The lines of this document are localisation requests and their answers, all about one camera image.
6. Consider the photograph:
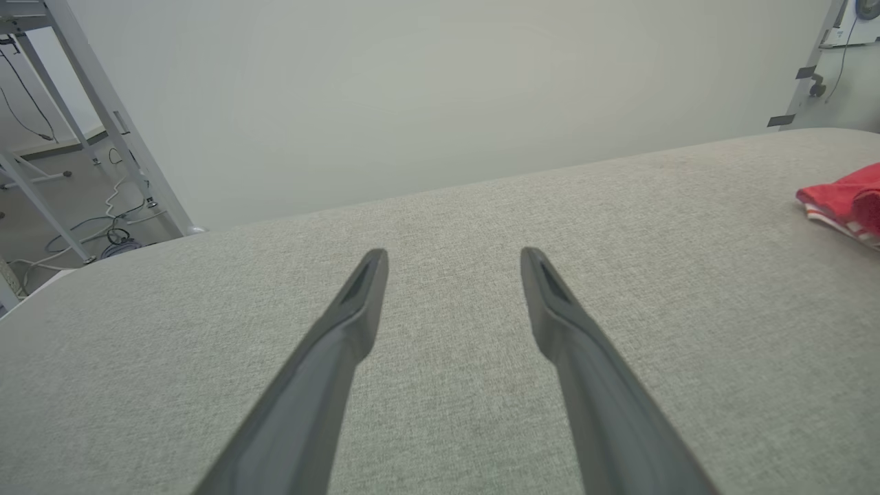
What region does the black hanging cable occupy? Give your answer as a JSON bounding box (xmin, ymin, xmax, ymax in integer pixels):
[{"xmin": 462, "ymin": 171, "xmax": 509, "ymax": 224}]
[{"xmin": 0, "ymin": 47, "xmax": 57, "ymax": 143}]

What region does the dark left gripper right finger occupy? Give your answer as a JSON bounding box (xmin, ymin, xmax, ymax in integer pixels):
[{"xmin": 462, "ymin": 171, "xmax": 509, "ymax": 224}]
[{"xmin": 520, "ymin": 247, "xmax": 719, "ymax": 495}]

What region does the blue grey floor cable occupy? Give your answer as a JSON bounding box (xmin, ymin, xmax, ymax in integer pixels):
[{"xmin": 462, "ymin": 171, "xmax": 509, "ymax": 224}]
[{"xmin": 45, "ymin": 214, "xmax": 142, "ymax": 256}]

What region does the white metal frame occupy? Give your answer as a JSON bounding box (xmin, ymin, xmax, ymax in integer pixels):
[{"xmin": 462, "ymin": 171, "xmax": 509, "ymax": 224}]
[{"xmin": 0, "ymin": 0, "xmax": 200, "ymax": 317}]

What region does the white floor cable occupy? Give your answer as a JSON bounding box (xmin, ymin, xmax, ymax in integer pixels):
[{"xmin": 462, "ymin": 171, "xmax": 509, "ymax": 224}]
[{"xmin": 7, "ymin": 148, "xmax": 169, "ymax": 276}]

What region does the grey post with black tape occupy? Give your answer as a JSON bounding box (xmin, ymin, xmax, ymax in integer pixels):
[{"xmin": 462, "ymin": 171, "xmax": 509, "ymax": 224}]
[{"xmin": 767, "ymin": 0, "xmax": 848, "ymax": 131}]

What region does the white wall device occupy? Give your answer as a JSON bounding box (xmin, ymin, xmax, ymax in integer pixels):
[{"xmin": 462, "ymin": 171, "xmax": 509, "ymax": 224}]
[{"xmin": 820, "ymin": 0, "xmax": 880, "ymax": 50}]

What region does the red and white garment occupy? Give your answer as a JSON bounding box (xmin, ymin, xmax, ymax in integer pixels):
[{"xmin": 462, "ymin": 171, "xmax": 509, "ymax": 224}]
[{"xmin": 796, "ymin": 163, "xmax": 880, "ymax": 250}]

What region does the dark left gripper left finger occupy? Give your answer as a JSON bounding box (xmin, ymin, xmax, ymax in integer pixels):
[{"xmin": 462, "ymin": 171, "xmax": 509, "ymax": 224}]
[{"xmin": 192, "ymin": 249, "xmax": 389, "ymax": 495}]

